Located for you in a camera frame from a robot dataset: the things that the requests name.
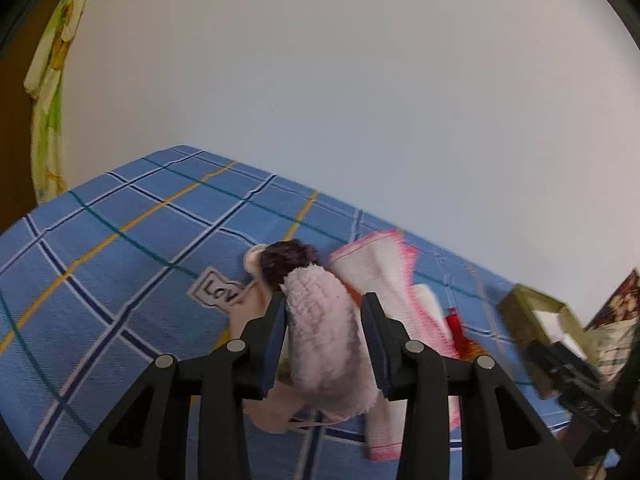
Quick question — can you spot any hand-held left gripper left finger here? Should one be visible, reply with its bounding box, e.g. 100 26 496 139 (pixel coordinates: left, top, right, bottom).
62 290 288 480

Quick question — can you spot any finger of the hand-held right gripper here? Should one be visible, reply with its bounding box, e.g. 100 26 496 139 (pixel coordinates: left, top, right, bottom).
522 339 603 398

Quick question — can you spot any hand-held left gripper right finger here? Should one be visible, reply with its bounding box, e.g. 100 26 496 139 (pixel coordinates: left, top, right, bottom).
360 291 578 480

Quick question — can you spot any pink plush doll purple hair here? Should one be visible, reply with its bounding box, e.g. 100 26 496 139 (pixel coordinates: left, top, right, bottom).
220 239 381 435

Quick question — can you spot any pink fluffy towel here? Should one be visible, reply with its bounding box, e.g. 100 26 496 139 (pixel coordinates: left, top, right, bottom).
364 282 463 462

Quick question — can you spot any red silicone holder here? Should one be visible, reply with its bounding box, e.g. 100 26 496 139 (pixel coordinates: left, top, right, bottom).
445 306 496 361

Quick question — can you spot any white towel pink stitched edge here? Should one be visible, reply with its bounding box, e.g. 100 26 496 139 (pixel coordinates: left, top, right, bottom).
327 230 420 333

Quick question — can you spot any dark red patterned blanket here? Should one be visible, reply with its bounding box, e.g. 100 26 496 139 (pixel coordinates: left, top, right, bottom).
585 269 640 378

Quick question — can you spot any blue plaid bed sheet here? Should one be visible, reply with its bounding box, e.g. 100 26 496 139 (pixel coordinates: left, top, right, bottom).
0 145 623 480

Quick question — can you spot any brown wooden door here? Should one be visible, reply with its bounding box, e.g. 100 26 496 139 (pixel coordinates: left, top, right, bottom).
0 0 68 236

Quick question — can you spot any yellow green printed cloth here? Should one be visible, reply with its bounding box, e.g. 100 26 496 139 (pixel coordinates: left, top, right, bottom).
24 0 101 206

